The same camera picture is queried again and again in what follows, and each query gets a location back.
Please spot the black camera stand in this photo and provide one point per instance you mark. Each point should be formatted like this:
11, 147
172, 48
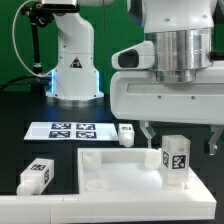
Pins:
39, 18

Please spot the black camera on stand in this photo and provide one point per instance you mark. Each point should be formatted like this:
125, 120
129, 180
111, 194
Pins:
61, 6

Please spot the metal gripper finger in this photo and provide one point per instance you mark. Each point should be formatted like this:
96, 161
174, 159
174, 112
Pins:
217, 131

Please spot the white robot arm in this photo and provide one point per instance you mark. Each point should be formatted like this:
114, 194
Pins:
172, 76

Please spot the white square tabletop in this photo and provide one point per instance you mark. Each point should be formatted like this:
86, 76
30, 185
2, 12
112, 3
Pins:
119, 170

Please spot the white L-shaped fence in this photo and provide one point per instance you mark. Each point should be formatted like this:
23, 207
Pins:
193, 202

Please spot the white marker base sheet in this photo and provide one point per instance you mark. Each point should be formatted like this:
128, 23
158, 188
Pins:
71, 131

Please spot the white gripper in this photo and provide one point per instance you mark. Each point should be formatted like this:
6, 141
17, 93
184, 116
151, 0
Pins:
136, 94

